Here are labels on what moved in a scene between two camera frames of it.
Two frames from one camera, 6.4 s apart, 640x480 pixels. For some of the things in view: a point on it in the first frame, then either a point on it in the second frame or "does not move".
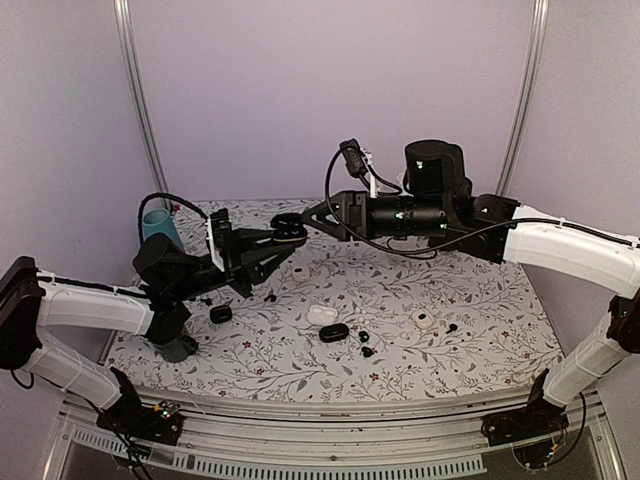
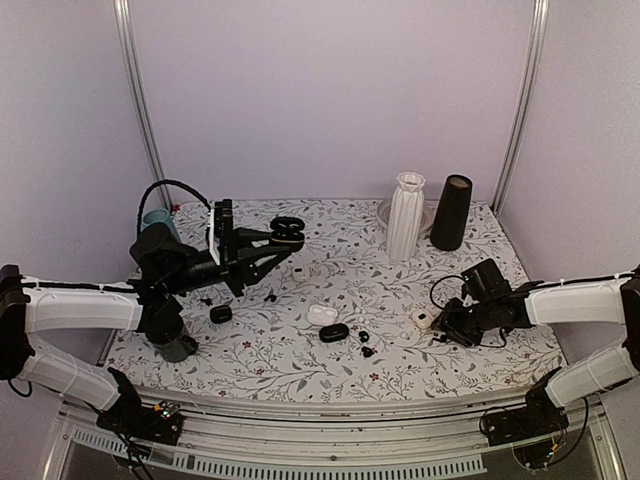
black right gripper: x=353 y=206 → x=449 y=323
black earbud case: x=289 y=228 does not move
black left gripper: x=242 y=261 does not move
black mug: x=178 y=350 does not move
